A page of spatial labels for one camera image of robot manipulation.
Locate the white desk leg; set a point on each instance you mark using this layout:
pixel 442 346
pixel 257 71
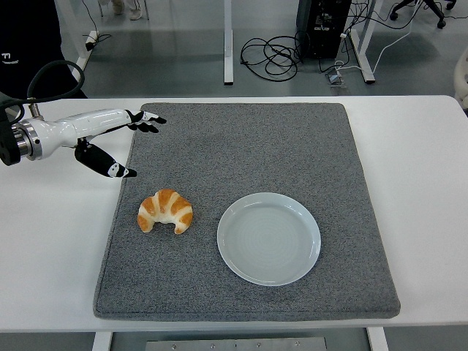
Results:
pixel 81 55
pixel 227 55
pixel 365 66

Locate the white curved frame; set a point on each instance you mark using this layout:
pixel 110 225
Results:
pixel 460 77

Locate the metal floor socket box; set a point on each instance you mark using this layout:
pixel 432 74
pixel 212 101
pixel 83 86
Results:
pixel 334 79

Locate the white table leg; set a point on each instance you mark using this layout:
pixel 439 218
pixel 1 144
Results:
pixel 101 343
pixel 377 340

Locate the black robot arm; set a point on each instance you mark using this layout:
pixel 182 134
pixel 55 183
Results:
pixel 7 146

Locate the black office chair base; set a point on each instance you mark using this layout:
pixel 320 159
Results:
pixel 440 22

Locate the person in light trousers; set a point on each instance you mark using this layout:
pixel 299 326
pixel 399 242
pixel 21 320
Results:
pixel 136 14

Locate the black computer tower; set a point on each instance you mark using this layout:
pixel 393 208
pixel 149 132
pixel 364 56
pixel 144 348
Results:
pixel 325 29

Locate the pale grey round plate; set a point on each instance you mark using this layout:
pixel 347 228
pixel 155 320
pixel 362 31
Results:
pixel 268 241

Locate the grey metal plate with screws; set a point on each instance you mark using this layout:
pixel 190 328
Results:
pixel 234 344

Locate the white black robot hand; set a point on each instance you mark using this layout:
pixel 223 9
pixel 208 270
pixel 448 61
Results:
pixel 73 126

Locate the grey fabric mat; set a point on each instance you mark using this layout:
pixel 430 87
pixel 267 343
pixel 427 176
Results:
pixel 241 153

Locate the white power strip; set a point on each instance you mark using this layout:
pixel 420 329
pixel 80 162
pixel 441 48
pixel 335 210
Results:
pixel 91 39

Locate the person in black clothing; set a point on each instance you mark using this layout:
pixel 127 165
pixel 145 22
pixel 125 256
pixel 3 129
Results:
pixel 29 29

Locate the golden croissant bread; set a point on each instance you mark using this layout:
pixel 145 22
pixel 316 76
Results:
pixel 164 204

